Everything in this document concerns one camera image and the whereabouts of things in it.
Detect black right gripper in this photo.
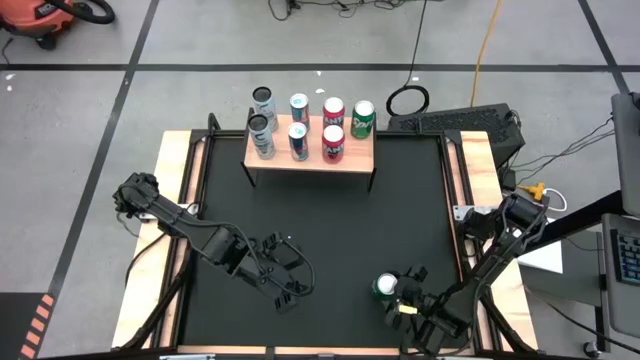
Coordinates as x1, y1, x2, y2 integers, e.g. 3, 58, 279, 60
383, 265, 471, 352

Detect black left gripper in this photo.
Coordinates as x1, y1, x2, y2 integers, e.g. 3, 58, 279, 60
232, 231, 304, 315

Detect green Sprite can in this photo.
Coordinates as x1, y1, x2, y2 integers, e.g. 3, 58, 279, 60
350, 99, 377, 140
370, 271, 401, 303

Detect white Celsius can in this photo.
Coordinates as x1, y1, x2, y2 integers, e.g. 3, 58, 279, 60
247, 113, 277, 161
251, 85, 280, 132

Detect blue silver Red Bull can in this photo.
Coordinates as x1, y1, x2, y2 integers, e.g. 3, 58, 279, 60
287, 122, 311, 162
289, 92, 311, 129

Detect red Fanta can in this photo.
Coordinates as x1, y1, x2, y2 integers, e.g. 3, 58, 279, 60
322, 96, 347, 129
321, 124, 346, 165

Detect wooden shelf with black legs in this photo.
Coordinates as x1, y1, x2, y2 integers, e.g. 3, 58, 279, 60
241, 113, 377, 194

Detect black table mat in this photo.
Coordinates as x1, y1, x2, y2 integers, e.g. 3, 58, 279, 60
179, 134, 471, 350

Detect white paper sheet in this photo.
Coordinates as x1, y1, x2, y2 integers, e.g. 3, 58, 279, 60
517, 242, 565, 275

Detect small black box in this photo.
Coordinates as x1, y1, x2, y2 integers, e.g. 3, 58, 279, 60
499, 168, 519, 192

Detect orange power plug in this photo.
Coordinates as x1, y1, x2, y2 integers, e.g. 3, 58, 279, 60
517, 182, 546, 201

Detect grey panel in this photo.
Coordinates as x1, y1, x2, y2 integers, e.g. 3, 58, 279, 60
519, 232, 609, 309

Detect black textured floor mat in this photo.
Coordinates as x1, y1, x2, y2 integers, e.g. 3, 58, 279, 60
387, 102, 526, 169

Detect black diagonal bar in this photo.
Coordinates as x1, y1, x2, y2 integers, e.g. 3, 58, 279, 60
519, 191, 626, 256

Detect grey desk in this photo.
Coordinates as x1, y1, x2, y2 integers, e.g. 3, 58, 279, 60
601, 213, 640, 340

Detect dark keyboard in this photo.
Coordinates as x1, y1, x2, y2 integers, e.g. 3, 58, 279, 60
617, 229, 640, 287

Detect grey monitor back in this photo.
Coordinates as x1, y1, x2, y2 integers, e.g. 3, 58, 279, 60
611, 92, 640, 220

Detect black floor mat orange stripes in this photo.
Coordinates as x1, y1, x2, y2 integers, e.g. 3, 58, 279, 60
0, 291, 57, 360

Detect orange vacuum cleaner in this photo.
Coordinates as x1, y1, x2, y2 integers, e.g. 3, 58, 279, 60
0, 0, 76, 50

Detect silver corner bracket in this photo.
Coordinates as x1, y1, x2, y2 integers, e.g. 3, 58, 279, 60
452, 203, 481, 222

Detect black table frame rail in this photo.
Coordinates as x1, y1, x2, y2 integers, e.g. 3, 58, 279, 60
152, 130, 214, 351
192, 128, 469, 142
442, 132, 484, 351

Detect black floor cable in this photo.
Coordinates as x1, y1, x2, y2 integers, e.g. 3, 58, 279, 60
524, 287, 640, 357

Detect white cable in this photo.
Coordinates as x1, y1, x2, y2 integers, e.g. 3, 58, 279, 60
542, 187, 570, 214

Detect black cables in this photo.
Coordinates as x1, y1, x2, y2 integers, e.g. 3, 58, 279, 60
509, 115, 617, 186

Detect thin black cable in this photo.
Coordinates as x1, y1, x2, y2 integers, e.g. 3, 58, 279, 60
385, 0, 431, 117

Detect yellow cable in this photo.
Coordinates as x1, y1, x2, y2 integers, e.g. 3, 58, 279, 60
469, 0, 504, 109

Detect black cable bundle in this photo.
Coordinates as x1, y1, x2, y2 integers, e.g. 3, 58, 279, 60
267, 0, 426, 21

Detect black vacuum hose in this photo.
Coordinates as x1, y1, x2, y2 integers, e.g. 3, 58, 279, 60
49, 0, 117, 25

